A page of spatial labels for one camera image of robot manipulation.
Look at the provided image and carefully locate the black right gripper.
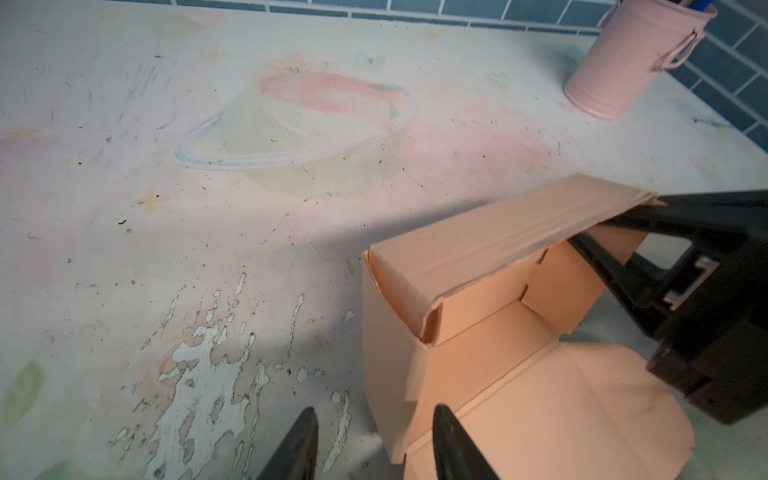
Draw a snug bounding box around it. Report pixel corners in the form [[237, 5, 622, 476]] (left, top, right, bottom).
[[568, 190, 767, 425]]

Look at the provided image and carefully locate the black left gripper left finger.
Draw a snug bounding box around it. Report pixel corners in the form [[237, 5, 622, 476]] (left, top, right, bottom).
[[257, 407, 319, 480]]

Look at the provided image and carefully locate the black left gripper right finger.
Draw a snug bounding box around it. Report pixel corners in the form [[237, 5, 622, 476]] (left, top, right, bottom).
[[432, 404, 499, 480]]

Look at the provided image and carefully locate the peach cardboard paper box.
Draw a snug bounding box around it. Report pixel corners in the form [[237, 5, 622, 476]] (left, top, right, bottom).
[[362, 174, 695, 479]]

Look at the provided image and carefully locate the pink metal pen cup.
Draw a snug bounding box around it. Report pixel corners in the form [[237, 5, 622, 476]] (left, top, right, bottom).
[[563, 0, 717, 120]]

